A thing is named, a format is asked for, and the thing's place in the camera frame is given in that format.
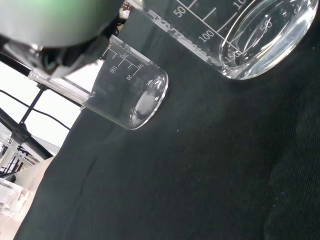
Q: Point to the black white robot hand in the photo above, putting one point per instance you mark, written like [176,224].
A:
[50,20]

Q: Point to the black tripod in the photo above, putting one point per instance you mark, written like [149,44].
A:
[18,130]

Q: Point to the clear plastic box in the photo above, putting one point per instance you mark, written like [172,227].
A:
[12,197]

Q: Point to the black bench cloth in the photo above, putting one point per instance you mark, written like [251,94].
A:
[175,162]

